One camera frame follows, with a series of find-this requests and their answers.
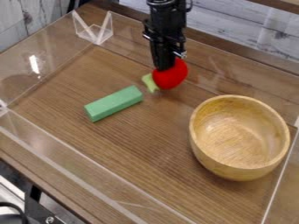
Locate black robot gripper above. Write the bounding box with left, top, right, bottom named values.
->
left=143, top=5, right=189, bottom=71

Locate red plush strawberry toy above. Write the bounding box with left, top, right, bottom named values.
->
left=142, top=58, right=189, bottom=93

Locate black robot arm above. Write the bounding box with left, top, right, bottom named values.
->
left=143, top=0, right=193, bottom=71

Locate black table leg bracket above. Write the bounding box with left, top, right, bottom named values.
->
left=25, top=185, right=66, bottom=224

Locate green foam block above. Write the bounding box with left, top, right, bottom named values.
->
left=85, top=86, right=145, bottom=123

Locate clear acrylic tray wall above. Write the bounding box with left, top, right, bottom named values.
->
left=0, top=102, right=195, bottom=224

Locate light wooden bowl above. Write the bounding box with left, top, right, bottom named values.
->
left=190, top=94, right=292, bottom=181

